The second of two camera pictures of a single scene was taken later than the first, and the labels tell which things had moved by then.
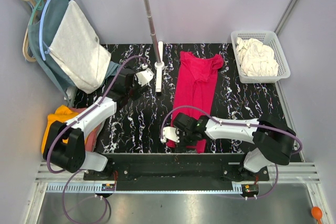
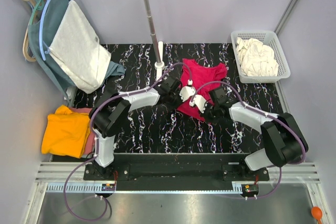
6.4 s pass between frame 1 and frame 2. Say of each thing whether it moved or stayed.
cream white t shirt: stayed
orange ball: stayed
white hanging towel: stayed
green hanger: stayed
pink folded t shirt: stayed
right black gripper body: moved
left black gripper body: moved
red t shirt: moved
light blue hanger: stayed
